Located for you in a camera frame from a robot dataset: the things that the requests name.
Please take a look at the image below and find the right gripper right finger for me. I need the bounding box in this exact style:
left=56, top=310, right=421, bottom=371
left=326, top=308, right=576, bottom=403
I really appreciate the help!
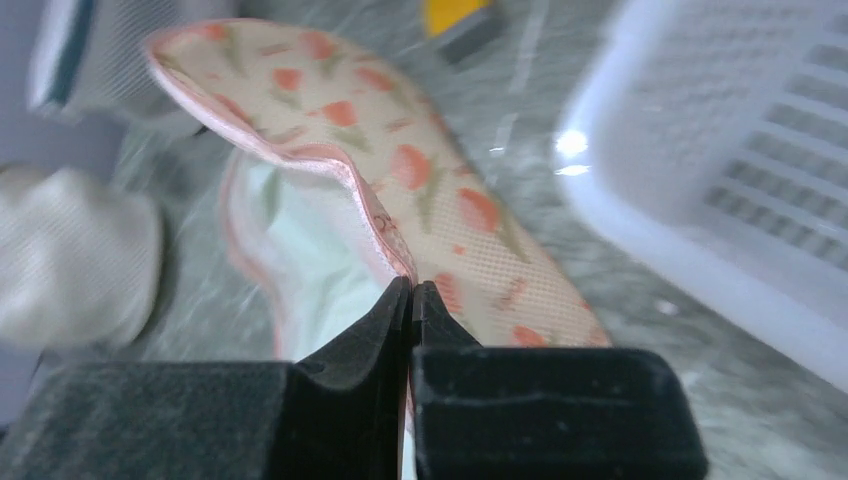
left=410, top=282, right=709, bottom=479

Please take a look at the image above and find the white perforated plastic basket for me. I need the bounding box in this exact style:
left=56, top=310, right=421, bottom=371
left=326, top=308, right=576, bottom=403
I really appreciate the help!
left=554, top=1, right=847, bottom=390

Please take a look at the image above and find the small yellow block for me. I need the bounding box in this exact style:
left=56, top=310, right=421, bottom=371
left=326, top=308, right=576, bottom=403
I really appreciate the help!
left=420, top=0, right=506, bottom=65

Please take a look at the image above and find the floral pink mesh laundry bag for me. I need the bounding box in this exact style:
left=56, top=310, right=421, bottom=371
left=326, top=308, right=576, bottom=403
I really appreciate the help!
left=146, top=19, right=610, bottom=347

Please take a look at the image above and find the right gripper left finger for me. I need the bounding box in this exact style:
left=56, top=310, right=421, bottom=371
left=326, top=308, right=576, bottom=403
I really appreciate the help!
left=1, top=278, right=411, bottom=479

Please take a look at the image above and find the white cylindrical mesh laundry bag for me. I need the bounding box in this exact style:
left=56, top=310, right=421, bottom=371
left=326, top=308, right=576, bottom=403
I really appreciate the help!
left=26, top=0, right=240, bottom=137

